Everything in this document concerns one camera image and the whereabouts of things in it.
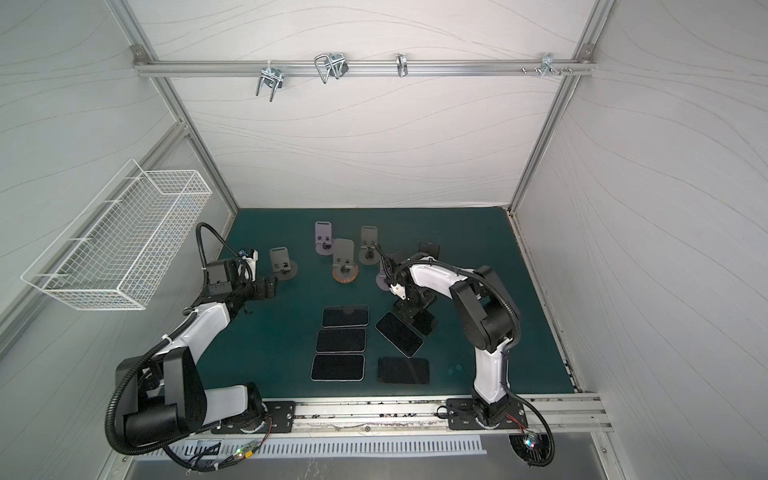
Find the dark phone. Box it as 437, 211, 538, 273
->
412, 310, 438, 337

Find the silver-edged phone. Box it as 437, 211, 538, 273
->
375, 312, 423, 358

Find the black phone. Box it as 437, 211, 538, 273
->
377, 357, 430, 385

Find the pink-edged phone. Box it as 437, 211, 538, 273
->
315, 328, 367, 354

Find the white-edged phone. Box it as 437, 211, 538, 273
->
310, 354, 365, 382

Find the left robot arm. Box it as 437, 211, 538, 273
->
104, 250, 277, 456

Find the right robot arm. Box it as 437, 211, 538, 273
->
381, 253, 521, 428

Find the grey phone stand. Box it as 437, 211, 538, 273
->
269, 246, 298, 281

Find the purple phone stand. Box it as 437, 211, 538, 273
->
376, 271, 390, 291

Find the black folding phone stand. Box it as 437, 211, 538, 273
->
418, 242, 440, 260

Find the grey round stand back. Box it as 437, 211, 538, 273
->
358, 225, 380, 266

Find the wooden base phone stand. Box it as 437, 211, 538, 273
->
332, 238, 359, 284

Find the metal U-bolt clamp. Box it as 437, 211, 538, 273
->
255, 64, 284, 102

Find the metal hook clamp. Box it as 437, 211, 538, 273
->
313, 52, 349, 84

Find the aluminium crossbar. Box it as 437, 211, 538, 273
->
134, 57, 597, 78

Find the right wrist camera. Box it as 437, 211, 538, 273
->
389, 280, 409, 301

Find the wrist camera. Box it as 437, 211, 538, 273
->
389, 280, 409, 301
238, 248, 258, 283

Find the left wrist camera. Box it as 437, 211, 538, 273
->
238, 248, 258, 283

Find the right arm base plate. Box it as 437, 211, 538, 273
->
435, 397, 529, 432

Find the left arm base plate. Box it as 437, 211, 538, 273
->
211, 401, 296, 434

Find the white wire basket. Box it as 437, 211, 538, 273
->
20, 159, 212, 311

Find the white slotted cable duct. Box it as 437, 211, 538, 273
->
170, 434, 487, 461

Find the left black cable bundle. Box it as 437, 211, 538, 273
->
160, 419, 274, 474

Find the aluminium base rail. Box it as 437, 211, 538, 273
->
267, 393, 613, 437

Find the small metal ring clamp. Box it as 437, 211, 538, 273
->
395, 53, 408, 78

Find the metal bracket clamp right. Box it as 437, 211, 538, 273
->
520, 53, 572, 78

